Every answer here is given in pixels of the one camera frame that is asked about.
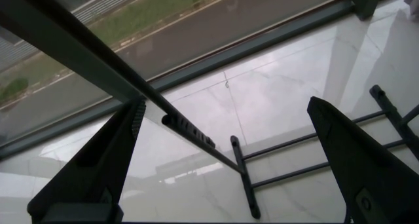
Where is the black clothes rack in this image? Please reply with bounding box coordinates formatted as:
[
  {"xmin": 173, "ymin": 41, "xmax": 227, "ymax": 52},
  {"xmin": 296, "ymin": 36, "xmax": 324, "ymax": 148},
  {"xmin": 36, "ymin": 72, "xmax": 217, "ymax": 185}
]
[{"xmin": 12, "ymin": 0, "xmax": 419, "ymax": 220}]

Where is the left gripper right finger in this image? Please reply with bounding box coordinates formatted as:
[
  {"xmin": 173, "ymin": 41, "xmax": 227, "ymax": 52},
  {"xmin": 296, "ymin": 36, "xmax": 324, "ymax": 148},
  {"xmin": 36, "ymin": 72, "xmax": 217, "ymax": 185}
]
[{"xmin": 306, "ymin": 96, "xmax": 419, "ymax": 224}]

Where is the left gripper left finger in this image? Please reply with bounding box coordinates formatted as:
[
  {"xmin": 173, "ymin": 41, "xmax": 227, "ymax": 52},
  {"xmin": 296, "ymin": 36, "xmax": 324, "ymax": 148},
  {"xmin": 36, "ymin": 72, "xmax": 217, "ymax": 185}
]
[{"xmin": 27, "ymin": 97, "xmax": 147, "ymax": 223}]

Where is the window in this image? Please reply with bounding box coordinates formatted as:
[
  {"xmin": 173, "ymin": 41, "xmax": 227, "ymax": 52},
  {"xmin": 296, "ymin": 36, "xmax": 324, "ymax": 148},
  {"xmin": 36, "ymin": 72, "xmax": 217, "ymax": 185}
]
[{"xmin": 0, "ymin": 0, "xmax": 404, "ymax": 160}]

